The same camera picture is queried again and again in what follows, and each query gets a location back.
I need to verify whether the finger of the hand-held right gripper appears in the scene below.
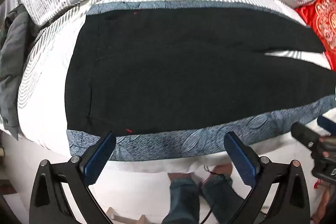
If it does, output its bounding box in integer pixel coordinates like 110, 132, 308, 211
290, 122, 321, 149
317, 115, 336, 137

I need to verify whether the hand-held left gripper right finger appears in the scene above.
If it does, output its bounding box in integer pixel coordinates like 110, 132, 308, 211
223, 131, 311, 224

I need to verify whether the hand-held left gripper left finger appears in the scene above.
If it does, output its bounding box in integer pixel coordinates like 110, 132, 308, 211
29, 131, 117, 224

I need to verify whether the person's right forearm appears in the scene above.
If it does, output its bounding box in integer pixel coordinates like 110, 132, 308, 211
312, 186, 336, 224

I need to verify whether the person's right leg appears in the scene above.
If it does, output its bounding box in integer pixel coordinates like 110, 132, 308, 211
200, 163, 253, 224

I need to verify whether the person's leg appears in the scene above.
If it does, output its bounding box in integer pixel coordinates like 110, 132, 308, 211
162, 172, 201, 224
200, 163, 253, 224

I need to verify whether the person's left leg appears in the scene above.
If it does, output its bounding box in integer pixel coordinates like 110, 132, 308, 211
162, 172, 201, 224

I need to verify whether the red embroidered cushion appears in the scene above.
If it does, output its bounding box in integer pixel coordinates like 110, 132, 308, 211
294, 0, 336, 71

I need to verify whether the black mat with blue border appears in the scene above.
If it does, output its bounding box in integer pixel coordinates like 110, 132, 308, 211
64, 0, 336, 162

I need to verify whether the grey garment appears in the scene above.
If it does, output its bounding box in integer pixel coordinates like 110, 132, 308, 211
0, 4, 40, 141

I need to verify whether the thin dark cable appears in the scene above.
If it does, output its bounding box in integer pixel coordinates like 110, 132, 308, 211
198, 165, 223, 224

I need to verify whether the beige wooden frame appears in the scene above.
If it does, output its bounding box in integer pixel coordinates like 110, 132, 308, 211
106, 206, 151, 224

